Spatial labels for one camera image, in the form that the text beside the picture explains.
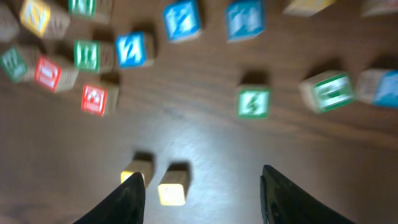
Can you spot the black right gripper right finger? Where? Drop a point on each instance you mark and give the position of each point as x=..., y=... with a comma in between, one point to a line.
x=284, y=202

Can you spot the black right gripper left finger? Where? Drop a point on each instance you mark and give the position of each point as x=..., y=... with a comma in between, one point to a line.
x=124, y=205

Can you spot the yellow C block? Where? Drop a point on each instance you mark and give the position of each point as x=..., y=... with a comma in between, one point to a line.
x=144, y=167

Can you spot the yellow o block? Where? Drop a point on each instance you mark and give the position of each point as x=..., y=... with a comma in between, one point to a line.
x=173, y=188
x=306, y=8

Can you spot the blue L block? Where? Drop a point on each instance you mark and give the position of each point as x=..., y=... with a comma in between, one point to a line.
x=378, y=87

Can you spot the green R block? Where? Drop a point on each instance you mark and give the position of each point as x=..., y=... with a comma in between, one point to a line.
x=94, y=56

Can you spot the green 4 block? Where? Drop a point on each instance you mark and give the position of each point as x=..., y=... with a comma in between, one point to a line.
x=252, y=101

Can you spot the red 3 block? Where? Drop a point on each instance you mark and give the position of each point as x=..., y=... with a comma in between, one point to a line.
x=99, y=98

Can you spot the green J block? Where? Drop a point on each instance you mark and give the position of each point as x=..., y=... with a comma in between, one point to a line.
x=327, y=91

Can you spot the red U block left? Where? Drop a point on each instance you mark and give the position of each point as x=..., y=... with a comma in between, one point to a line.
x=56, y=73

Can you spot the blue 2 block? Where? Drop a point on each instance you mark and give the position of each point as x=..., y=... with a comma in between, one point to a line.
x=136, y=49

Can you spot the green B block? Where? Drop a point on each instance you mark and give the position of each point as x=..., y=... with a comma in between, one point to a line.
x=19, y=62

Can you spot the blue T block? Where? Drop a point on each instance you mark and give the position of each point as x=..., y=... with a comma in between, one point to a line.
x=245, y=20

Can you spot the blue P block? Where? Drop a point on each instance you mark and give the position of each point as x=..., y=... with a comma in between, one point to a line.
x=182, y=21

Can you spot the green N block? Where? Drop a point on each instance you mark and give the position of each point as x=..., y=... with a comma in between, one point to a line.
x=94, y=10

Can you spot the yellow W block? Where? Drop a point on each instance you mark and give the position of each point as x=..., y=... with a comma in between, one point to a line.
x=46, y=20

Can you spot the green V block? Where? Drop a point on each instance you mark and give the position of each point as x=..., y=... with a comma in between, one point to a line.
x=9, y=24

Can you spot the red I block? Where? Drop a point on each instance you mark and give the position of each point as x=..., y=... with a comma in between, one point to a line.
x=378, y=7

